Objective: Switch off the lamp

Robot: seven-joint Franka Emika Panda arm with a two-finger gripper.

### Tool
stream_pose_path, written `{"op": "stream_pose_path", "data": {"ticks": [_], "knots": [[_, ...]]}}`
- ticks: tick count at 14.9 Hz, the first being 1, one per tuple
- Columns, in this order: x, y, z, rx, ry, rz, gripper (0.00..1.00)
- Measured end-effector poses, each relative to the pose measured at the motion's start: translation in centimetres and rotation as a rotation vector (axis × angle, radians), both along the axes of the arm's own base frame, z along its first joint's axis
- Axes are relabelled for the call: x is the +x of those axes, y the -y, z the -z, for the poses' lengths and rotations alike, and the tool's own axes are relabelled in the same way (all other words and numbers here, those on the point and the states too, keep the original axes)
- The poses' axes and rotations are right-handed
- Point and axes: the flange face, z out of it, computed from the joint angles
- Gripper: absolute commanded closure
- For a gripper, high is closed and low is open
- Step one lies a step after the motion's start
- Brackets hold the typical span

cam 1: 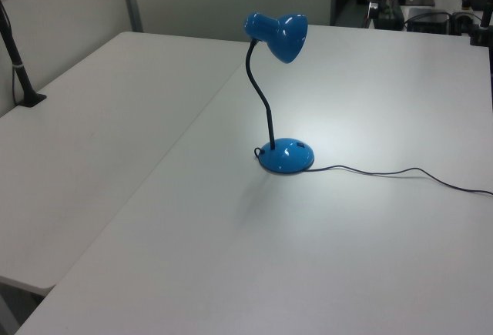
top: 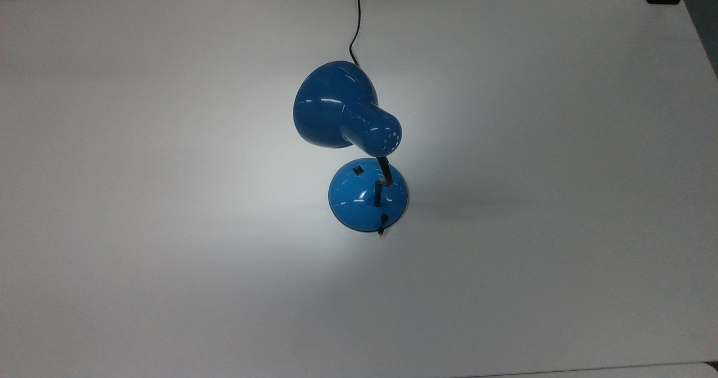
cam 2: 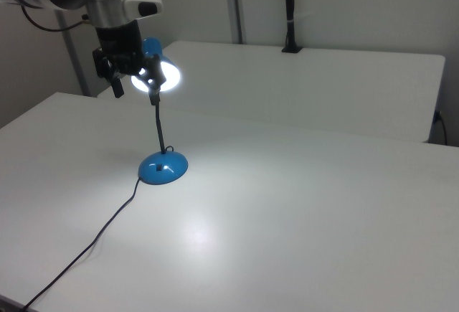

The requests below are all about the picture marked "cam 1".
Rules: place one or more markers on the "blue gooseneck desk lamp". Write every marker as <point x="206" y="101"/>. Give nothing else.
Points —
<point x="287" y="32"/>

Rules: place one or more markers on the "black camera pole with clamp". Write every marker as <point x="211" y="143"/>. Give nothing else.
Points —
<point x="18" y="69"/>

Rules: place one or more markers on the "black clamp mount with pole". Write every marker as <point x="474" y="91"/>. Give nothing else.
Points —
<point x="481" y="32"/>

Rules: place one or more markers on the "white partition panel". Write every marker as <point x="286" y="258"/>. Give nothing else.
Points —
<point x="65" y="31"/>

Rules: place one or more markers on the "black equipment box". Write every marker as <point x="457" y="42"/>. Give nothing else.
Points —
<point x="427" y="22"/>

